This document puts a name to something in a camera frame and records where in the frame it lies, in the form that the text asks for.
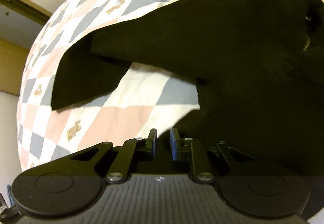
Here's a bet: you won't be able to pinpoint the black trousers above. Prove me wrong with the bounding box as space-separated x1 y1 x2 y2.
51 0 323 176

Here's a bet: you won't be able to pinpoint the pastel checkered quilt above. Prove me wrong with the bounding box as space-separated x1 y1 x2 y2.
16 0 324 173

